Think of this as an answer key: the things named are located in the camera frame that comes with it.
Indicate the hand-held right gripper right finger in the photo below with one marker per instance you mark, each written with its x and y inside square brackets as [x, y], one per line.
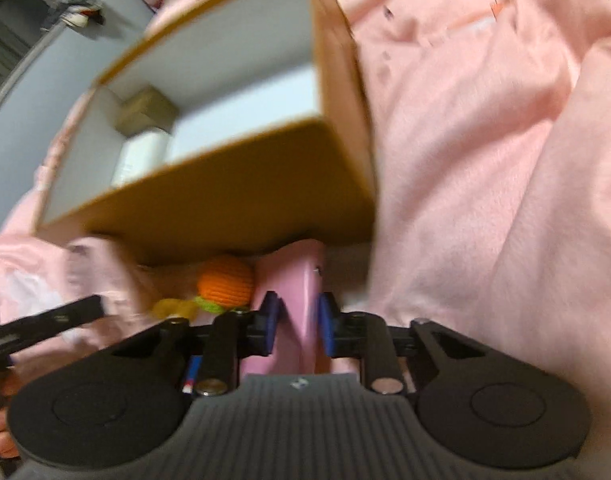
[328, 327]

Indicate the orange cardboard box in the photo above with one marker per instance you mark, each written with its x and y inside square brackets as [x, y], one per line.
[235, 200]

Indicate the pink box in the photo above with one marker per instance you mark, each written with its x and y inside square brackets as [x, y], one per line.
[298, 280]

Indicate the small blue red object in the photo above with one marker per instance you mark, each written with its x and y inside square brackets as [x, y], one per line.
[193, 375]

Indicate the person's left hand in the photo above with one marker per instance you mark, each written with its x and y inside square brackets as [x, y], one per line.
[1, 440]

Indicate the dark printed card box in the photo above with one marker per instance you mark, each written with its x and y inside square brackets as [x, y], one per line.
[143, 110]

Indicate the crochet flower toy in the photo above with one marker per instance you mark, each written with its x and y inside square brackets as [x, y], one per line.
[225, 282]

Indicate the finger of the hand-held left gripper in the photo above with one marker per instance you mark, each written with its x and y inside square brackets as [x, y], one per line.
[60, 317]

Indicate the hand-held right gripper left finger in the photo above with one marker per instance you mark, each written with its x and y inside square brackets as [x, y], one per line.
[269, 321]

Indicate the small yellow toy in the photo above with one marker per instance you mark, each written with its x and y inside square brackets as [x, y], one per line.
[173, 308]

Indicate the pink printed blanket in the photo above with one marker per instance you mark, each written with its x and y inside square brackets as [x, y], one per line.
[485, 160]

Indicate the white box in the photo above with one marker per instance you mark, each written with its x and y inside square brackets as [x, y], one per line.
[138, 157]

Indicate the hanging grey clothes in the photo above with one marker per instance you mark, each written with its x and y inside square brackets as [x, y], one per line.
[77, 0]

